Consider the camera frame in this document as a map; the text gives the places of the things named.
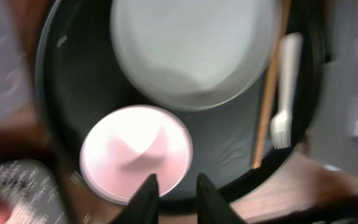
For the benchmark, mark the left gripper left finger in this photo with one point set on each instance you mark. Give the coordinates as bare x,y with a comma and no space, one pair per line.
143,206

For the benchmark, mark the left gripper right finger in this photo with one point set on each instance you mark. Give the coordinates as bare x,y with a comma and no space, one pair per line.
211,206

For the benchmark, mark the pink bowl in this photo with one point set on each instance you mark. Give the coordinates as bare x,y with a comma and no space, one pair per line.
129,144

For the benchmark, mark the single wooden chopstick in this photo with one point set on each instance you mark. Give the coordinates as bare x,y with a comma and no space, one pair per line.
269,88

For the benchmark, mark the light grey round plate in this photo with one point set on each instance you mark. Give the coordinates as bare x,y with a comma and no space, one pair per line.
193,54

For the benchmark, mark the black rectangular waste tray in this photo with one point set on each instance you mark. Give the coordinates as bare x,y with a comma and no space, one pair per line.
32,192

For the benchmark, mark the grey plastic dishwasher rack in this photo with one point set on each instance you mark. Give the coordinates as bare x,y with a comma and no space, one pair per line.
334,133

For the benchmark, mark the round black serving tray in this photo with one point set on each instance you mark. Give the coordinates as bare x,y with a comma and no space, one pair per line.
78,81

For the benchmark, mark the white plastic fork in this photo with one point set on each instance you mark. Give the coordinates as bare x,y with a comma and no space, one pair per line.
290,56

